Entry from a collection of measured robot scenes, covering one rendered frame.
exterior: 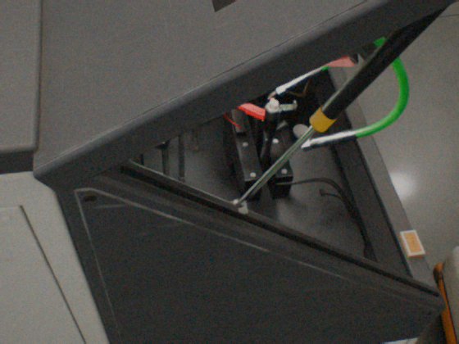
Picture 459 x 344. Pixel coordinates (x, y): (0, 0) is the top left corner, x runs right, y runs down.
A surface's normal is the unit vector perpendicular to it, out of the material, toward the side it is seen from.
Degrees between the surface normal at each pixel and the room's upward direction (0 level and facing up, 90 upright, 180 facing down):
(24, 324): 90
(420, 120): 0
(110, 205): 90
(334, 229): 0
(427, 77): 0
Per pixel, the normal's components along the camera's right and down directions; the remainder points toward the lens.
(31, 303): 0.18, 0.80
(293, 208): 0.05, -0.59
